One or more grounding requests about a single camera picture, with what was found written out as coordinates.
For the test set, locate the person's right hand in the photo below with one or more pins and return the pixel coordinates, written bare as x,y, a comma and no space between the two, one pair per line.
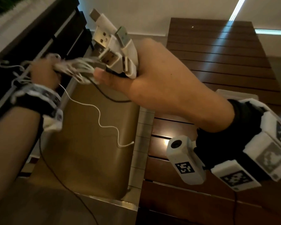
168,86

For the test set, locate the green plants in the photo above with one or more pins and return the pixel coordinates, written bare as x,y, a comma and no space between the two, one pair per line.
2,4

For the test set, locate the clear plastic three-drawer organiser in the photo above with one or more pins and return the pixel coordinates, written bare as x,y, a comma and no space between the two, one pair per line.
238,94

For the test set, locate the brown slatted wooden table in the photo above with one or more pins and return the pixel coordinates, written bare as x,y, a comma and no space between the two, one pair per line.
213,39

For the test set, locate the black and white slatted planter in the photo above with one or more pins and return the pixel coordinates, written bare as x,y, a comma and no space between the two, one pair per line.
14,28

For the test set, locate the person's left hand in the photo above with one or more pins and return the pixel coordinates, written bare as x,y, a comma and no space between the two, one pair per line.
44,72

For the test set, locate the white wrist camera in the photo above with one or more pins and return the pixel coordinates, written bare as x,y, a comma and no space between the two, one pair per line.
52,121
185,161

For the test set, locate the person's left forearm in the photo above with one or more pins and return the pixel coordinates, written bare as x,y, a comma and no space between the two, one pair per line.
11,149

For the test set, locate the black marker wristband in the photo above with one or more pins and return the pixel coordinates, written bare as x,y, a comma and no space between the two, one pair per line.
37,100
236,138

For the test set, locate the wall light strip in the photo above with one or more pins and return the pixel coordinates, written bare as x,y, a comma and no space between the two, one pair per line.
271,32
237,9

